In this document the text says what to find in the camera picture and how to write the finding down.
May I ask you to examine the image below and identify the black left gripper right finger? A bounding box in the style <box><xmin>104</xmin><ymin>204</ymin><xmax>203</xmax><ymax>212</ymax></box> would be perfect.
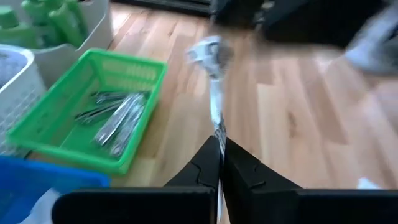
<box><xmin>223</xmin><ymin>137</ymin><xmax>303</xmax><ymax>224</ymax></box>

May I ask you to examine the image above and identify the grey solid plastic bin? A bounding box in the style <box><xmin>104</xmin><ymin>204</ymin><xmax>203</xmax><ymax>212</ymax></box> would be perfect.
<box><xmin>30</xmin><ymin>0</ymin><xmax>114</xmax><ymax>90</ymax></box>

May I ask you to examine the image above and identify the green perforated plastic basket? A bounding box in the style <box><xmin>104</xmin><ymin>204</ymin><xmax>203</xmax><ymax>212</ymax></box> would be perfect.
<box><xmin>6</xmin><ymin>48</ymin><xmax>169</xmax><ymax>177</ymax></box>

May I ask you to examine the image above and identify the silver nail clipper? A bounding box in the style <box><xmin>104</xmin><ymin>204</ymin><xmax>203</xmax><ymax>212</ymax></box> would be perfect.
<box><xmin>93</xmin><ymin>93</ymin><xmax>147</xmax><ymax>158</ymax></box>
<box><xmin>74</xmin><ymin>90</ymin><xmax>134</xmax><ymax>125</ymax></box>

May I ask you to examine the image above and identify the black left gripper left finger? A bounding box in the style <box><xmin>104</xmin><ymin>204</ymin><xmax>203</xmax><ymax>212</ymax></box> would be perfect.
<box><xmin>164</xmin><ymin>135</ymin><xmax>221</xmax><ymax>189</ymax></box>

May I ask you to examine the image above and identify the white perforated plastic basket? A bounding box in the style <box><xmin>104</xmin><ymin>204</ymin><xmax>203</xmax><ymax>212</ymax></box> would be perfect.
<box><xmin>0</xmin><ymin>43</ymin><xmax>47</xmax><ymax>157</ymax></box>

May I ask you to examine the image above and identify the blue perforated plastic basket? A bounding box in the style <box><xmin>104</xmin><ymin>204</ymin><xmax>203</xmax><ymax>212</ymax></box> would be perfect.
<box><xmin>0</xmin><ymin>155</ymin><xmax>111</xmax><ymax>224</ymax></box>

